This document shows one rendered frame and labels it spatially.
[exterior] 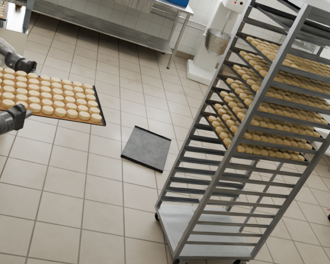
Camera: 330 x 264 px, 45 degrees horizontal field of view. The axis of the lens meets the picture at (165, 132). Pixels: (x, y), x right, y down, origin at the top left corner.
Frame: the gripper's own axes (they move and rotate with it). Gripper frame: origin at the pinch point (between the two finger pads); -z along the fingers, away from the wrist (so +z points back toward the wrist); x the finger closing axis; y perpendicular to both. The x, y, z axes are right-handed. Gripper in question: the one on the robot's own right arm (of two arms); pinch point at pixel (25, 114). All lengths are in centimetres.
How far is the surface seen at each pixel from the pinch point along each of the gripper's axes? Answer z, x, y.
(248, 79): -92, 32, -67
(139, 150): -177, -99, 9
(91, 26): -346, -76, 201
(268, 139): -98, 5, -92
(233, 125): -90, 5, -71
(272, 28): -120, 58, -62
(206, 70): -452, -90, 52
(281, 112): -97, 23, -91
